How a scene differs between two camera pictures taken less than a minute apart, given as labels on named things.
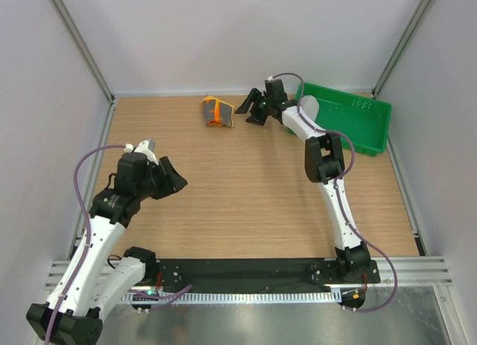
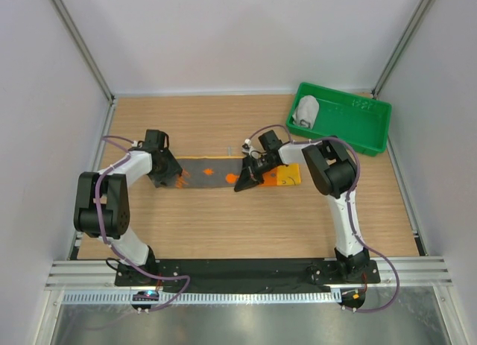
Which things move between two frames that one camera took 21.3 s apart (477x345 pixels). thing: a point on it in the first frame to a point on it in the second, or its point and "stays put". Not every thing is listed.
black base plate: [258, 273] stays put
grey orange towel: [218, 112] to [220, 172]
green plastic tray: [364, 120] stays put
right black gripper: [252, 96] to [248, 179]
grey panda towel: [310, 106] stays put
